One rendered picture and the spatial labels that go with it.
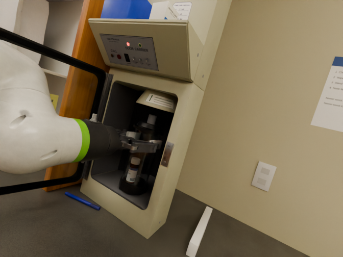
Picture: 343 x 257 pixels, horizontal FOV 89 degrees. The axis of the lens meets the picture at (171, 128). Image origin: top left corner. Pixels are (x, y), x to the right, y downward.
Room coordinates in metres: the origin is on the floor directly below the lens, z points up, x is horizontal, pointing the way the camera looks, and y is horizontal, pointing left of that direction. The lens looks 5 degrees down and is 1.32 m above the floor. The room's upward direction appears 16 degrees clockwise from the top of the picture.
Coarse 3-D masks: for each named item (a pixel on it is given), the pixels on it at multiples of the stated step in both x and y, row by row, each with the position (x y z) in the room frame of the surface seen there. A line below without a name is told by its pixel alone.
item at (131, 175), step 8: (136, 128) 0.56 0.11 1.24; (144, 128) 0.54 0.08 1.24; (136, 136) 0.56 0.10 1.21; (144, 136) 0.55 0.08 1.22; (152, 136) 0.56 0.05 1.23; (160, 136) 0.59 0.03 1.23; (136, 152) 0.55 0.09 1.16; (144, 152) 0.55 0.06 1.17; (152, 152) 0.57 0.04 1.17; (128, 160) 0.57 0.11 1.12; (136, 160) 0.55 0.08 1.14; (144, 160) 0.55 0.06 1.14; (152, 160) 0.58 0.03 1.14; (128, 168) 0.56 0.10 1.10; (136, 168) 0.55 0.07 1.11; (144, 168) 0.56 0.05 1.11; (128, 176) 0.55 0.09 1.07; (136, 176) 0.55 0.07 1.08; (144, 176) 0.56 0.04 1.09; (136, 184) 0.55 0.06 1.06; (144, 184) 0.57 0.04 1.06
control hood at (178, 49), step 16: (96, 32) 0.52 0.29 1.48; (112, 32) 0.49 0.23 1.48; (128, 32) 0.46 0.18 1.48; (144, 32) 0.44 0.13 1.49; (160, 32) 0.42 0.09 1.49; (176, 32) 0.40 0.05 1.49; (192, 32) 0.40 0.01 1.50; (160, 48) 0.44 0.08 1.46; (176, 48) 0.42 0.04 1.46; (192, 48) 0.42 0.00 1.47; (112, 64) 0.58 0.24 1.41; (160, 64) 0.47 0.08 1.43; (176, 64) 0.45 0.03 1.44; (192, 64) 0.44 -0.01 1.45; (192, 80) 0.47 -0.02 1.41
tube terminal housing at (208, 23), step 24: (168, 0) 0.54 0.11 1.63; (192, 0) 0.51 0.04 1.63; (216, 0) 0.48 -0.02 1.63; (192, 24) 0.50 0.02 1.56; (216, 24) 0.52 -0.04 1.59; (216, 48) 0.57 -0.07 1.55; (120, 72) 0.59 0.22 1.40; (192, 96) 0.50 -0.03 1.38; (192, 120) 0.55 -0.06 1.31; (168, 168) 0.48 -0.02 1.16; (96, 192) 0.58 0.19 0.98; (168, 192) 0.53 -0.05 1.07; (120, 216) 0.53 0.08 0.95; (144, 216) 0.49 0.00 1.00
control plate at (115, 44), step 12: (108, 36) 0.51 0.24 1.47; (120, 36) 0.48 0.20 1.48; (132, 36) 0.46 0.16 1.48; (108, 48) 0.54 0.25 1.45; (120, 48) 0.51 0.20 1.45; (132, 48) 0.49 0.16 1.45; (144, 48) 0.47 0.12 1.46; (120, 60) 0.54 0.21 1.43; (132, 60) 0.52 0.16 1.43; (144, 60) 0.49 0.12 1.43; (156, 60) 0.47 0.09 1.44
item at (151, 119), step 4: (152, 116) 0.58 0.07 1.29; (156, 116) 0.59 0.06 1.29; (148, 120) 0.59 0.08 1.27; (152, 120) 0.59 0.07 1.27; (140, 124) 0.56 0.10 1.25; (144, 124) 0.56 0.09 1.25; (148, 124) 0.56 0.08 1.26; (152, 124) 0.57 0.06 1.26; (156, 124) 0.62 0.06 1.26; (152, 128) 0.56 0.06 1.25; (156, 128) 0.56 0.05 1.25; (160, 128) 0.58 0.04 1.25
